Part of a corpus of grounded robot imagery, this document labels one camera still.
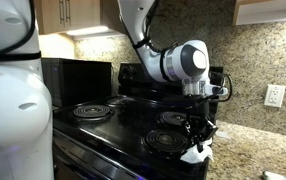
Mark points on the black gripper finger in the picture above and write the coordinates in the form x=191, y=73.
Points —
x=209, y=131
x=200, y=146

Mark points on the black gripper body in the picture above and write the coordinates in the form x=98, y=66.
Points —
x=197, y=118

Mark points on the white napkin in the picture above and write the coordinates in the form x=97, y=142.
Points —
x=193, y=156

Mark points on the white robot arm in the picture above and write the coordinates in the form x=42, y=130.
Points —
x=26, y=121

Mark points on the black electric stove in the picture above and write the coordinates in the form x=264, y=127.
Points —
x=138, y=135

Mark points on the white towel on counter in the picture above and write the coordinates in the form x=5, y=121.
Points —
x=267, y=175

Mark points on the white upper cabinet right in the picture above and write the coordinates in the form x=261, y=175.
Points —
x=259, y=11

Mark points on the black microwave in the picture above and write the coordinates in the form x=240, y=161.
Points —
x=72, y=81

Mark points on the white wall outlet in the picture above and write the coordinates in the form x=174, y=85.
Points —
x=274, y=95

